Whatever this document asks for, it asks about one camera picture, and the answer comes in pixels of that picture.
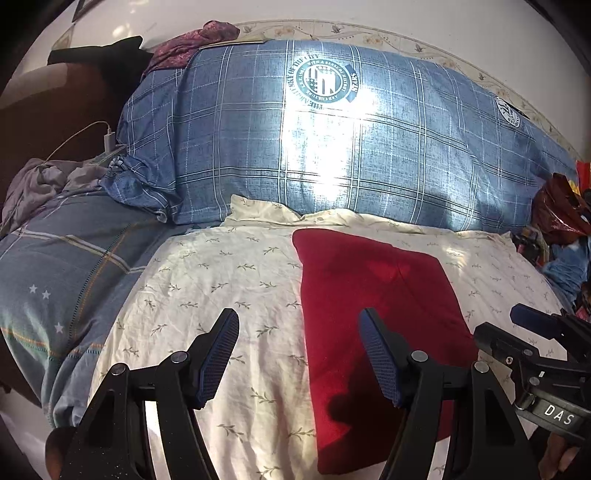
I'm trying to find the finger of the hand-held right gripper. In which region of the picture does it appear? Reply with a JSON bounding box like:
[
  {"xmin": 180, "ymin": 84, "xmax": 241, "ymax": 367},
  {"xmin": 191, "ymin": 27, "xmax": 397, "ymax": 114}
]
[
  {"xmin": 475, "ymin": 322, "xmax": 543, "ymax": 371},
  {"xmin": 510, "ymin": 303, "xmax": 575, "ymax": 341}
]

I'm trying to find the dark cluttered pile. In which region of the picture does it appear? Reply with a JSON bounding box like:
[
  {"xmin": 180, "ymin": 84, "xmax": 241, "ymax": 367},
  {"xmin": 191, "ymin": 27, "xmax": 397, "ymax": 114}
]
[{"xmin": 513, "ymin": 227, "xmax": 551, "ymax": 267}]

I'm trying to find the person's right hand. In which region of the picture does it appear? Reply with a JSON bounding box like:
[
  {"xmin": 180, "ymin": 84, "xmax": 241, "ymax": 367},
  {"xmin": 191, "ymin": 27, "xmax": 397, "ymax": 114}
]
[{"xmin": 538, "ymin": 431, "xmax": 586, "ymax": 474}]

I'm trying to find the blue plaid duvet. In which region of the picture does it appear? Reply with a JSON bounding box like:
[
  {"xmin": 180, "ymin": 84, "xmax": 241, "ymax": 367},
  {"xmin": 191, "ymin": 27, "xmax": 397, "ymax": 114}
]
[{"xmin": 99, "ymin": 39, "xmax": 581, "ymax": 232}]

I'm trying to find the black cloth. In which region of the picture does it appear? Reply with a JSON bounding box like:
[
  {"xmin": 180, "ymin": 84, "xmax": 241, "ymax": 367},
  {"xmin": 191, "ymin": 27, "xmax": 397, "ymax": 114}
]
[{"xmin": 47, "ymin": 36, "xmax": 154, "ymax": 80}]

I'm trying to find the maroon patterned cloth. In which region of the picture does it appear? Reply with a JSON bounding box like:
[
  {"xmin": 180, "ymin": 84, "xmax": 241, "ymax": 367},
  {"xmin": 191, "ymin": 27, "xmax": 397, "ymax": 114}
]
[{"xmin": 141, "ymin": 20, "xmax": 241, "ymax": 80}]

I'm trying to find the blue crumpled cloth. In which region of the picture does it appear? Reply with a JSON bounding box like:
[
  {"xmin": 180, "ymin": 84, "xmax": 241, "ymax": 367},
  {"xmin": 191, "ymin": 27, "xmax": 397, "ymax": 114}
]
[{"xmin": 544, "ymin": 239, "xmax": 591, "ymax": 302}]

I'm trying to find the thin tan board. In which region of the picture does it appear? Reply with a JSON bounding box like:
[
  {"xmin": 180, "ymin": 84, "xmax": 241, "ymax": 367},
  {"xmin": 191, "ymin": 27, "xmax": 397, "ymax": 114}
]
[{"xmin": 198, "ymin": 38, "xmax": 267, "ymax": 49}]

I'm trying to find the grey-blue star-print blanket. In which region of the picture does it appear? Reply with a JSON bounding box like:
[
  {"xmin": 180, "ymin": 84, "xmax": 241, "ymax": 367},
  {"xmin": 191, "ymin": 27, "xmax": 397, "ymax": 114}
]
[{"xmin": 0, "ymin": 185, "xmax": 186, "ymax": 428}]

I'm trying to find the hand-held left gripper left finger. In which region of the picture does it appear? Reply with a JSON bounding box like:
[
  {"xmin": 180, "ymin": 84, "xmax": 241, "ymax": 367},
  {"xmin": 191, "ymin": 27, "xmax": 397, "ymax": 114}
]
[{"xmin": 69, "ymin": 308, "xmax": 241, "ymax": 480}]

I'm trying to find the brown headboard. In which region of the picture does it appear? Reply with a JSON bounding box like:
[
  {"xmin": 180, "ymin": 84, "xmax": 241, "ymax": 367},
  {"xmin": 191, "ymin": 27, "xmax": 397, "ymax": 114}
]
[{"xmin": 0, "ymin": 62, "xmax": 136, "ymax": 205}]

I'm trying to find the white charger cable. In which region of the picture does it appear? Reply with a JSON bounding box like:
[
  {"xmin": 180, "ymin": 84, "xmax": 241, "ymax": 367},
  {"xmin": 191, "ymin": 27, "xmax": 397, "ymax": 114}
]
[{"xmin": 43, "ymin": 121, "xmax": 112, "ymax": 165}]

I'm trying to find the grey-purple crumpled cloth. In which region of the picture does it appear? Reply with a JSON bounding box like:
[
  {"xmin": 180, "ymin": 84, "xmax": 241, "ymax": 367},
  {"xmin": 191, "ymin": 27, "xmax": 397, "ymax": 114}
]
[{"xmin": 0, "ymin": 157, "xmax": 114, "ymax": 237}]

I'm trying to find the red plastic bag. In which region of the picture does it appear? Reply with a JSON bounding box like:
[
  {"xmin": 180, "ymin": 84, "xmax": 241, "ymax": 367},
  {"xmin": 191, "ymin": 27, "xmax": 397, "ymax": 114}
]
[{"xmin": 531, "ymin": 172, "xmax": 591, "ymax": 241}]

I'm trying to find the red garment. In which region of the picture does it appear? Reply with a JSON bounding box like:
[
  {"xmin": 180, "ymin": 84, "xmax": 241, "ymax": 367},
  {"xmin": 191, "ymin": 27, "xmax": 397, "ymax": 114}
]
[{"xmin": 292, "ymin": 227, "xmax": 481, "ymax": 474}]

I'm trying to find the cream leaf-print bed sheet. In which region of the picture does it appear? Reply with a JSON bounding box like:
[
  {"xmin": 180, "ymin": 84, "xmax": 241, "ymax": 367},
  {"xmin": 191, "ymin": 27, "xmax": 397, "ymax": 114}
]
[{"xmin": 90, "ymin": 194, "xmax": 571, "ymax": 480}]

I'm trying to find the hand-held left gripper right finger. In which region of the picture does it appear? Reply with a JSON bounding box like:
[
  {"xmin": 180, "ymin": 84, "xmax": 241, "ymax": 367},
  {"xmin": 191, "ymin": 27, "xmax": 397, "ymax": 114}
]
[{"xmin": 359, "ymin": 308, "xmax": 541, "ymax": 480}]

